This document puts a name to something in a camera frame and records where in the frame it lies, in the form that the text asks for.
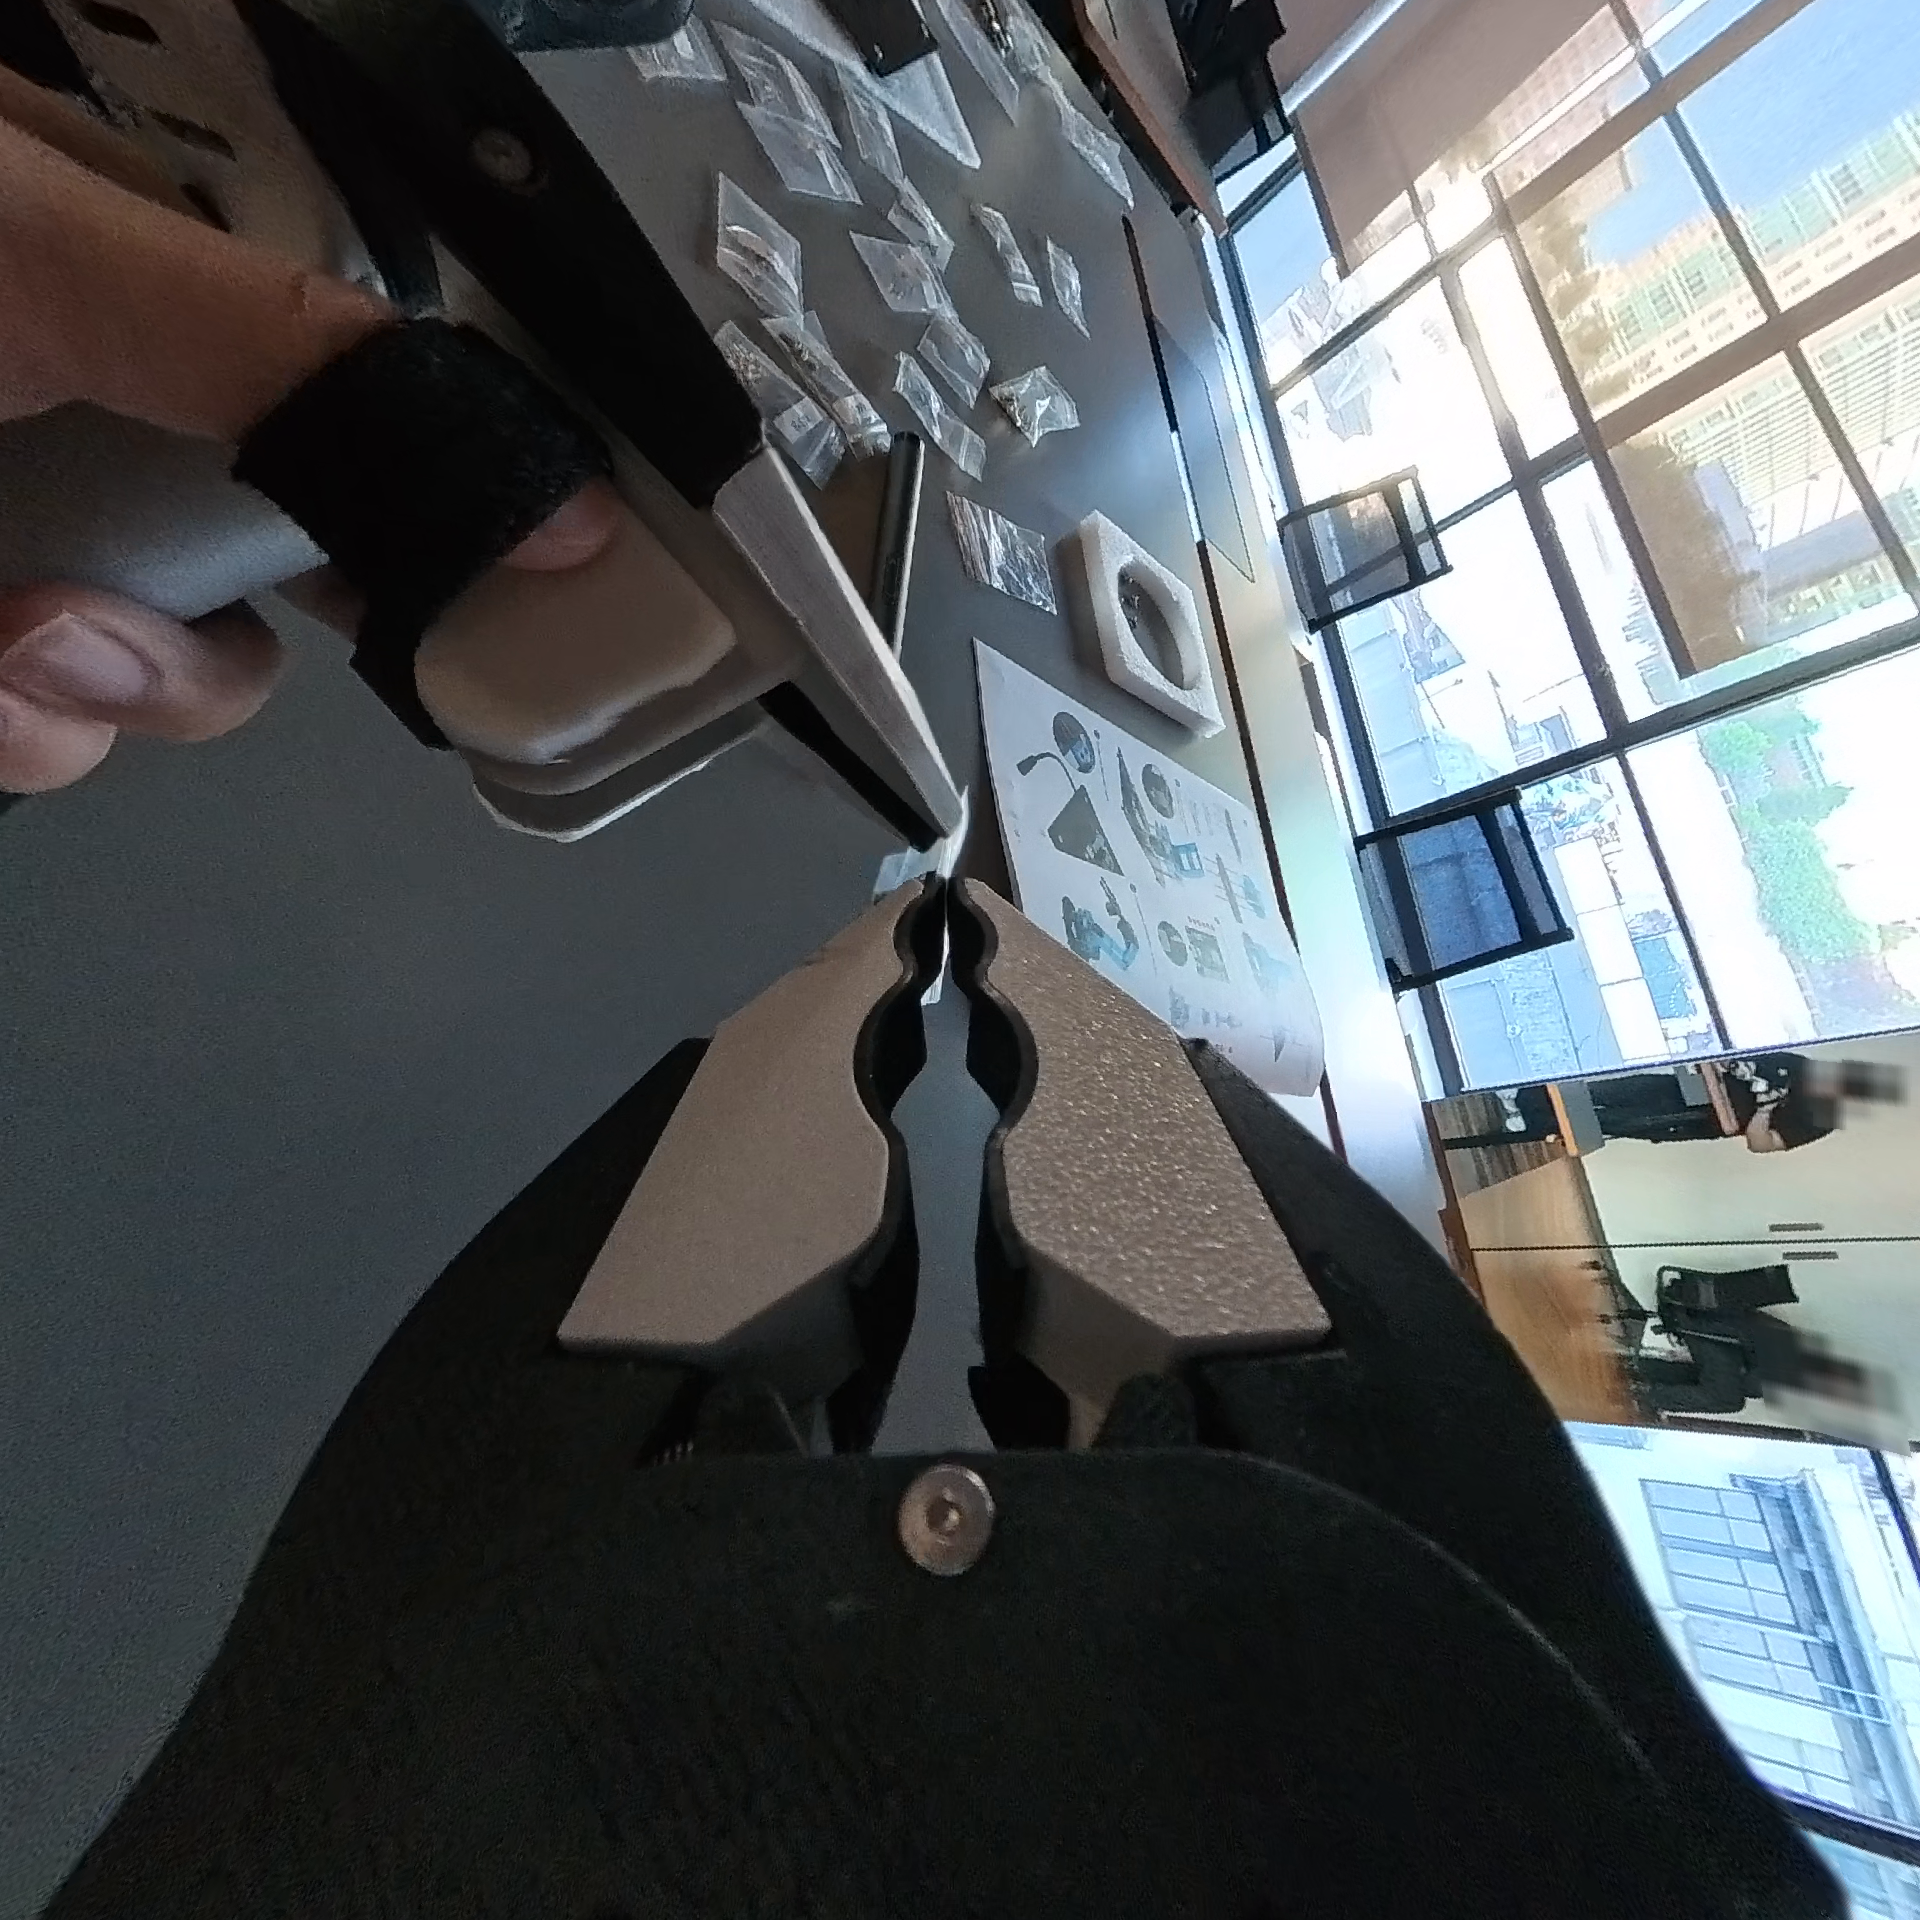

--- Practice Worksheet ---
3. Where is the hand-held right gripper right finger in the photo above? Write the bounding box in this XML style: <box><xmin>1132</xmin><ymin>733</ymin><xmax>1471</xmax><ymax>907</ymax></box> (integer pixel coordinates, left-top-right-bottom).
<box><xmin>951</xmin><ymin>872</ymin><xmax>1335</xmax><ymax>1452</ymax></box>

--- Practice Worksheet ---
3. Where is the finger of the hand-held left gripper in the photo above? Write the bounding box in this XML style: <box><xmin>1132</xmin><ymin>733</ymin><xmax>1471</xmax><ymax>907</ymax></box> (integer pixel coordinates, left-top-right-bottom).
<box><xmin>713</xmin><ymin>444</ymin><xmax>969</xmax><ymax>840</ymax></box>
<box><xmin>744</xmin><ymin>696</ymin><xmax>942</xmax><ymax>852</ymax></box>

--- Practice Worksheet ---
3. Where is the group of small clear bags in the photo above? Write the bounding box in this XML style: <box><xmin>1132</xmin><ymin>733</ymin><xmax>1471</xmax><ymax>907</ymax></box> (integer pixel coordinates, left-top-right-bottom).
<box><xmin>626</xmin><ymin>0</ymin><xmax>1143</xmax><ymax>485</ymax></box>

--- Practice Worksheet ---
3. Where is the clear bag with red strip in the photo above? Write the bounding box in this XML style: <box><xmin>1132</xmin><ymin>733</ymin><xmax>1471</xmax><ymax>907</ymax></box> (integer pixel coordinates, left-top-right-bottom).
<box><xmin>945</xmin><ymin>490</ymin><xmax>1064</xmax><ymax>616</ymax></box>

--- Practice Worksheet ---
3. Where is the clear bag of black spacers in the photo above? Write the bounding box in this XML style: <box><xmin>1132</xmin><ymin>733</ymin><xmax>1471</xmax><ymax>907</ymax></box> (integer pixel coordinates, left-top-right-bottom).
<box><xmin>913</xmin><ymin>779</ymin><xmax>980</xmax><ymax>1011</ymax></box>

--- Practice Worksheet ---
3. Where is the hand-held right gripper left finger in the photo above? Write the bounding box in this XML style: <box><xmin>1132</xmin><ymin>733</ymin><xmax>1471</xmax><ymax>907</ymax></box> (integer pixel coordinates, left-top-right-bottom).
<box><xmin>555</xmin><ymin>872</ymin><xmax>951</xmax><ymax>1452</ymax></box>

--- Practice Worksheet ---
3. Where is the large glazed window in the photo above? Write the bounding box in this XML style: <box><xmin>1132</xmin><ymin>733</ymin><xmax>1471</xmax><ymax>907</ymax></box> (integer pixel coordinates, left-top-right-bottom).
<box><xmin>1216</xmin><ymin>0</ymin><xmax>1920</xmax><ymax>1056</ymax></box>
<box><xmin>1572</xmin><ymin>1422</ymin><xmax>1920</xmax><ymax>1920</ymax></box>

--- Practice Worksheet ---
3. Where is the black swivel office chair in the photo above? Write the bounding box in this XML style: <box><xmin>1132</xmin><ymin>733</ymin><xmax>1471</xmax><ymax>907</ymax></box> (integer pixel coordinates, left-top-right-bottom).
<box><xmin>1651</xmin><ymin>1260</ymin><xmax>1807</xmax><ymax>1414</ymax></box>

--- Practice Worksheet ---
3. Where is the printed instruction booklet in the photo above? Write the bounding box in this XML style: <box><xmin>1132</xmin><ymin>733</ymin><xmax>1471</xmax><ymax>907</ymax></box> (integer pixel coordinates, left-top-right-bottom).
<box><xmin>972</xmin><ymin>638</ymin><xmax>1330</xmax><ymax>1100</ymax></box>

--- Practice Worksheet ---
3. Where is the black mesh office chair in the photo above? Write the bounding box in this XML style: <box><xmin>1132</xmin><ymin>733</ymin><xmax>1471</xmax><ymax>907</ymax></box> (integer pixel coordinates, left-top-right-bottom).
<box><xmin>1353</xmin><ymin>791</ymin><xmax>1578</xmax><ymax>994</ymax></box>
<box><xmin>1275</xmin><ymin>468</ymin><xmax>1452</xmax><ymax>635</ymax></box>

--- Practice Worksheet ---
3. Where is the dark grey desk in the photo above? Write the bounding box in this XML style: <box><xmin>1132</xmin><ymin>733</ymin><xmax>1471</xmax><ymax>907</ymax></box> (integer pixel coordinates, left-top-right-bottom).
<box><xmin>0</xmin><ymin>0</ymin><xmax>1353</xmax><ymax>1876</ymax></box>

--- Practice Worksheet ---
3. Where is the person's left hand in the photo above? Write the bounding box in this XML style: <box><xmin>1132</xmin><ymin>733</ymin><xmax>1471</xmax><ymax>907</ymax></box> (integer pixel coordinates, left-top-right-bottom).
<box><xmin>0</xmin><ymin>60</ymin><xmax>619</xmax><ymax>799</ymax></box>

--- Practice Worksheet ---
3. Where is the black electric screwdriver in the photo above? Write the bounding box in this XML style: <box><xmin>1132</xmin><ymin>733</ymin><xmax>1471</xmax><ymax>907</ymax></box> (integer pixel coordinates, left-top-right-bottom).
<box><xmin>874</xmin><ymin>430</ymin><xmax>929</xmax><ymax>650</ymax></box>

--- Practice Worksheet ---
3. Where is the beige roller blind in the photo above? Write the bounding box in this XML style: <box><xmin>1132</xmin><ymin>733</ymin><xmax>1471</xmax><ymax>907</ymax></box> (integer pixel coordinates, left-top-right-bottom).
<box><xmin>1271</xmin><ymin>0</ymin><xmax>1660</xmax><ymax>266</ymax></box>

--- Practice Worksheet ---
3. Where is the white foam square with hole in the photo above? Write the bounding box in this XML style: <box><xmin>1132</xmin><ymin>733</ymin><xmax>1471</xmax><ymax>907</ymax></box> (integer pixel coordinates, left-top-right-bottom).
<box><xmin>1056</xmin><ymin>510</ymin><xmax>1232</xmax><ymax>741</ymax></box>

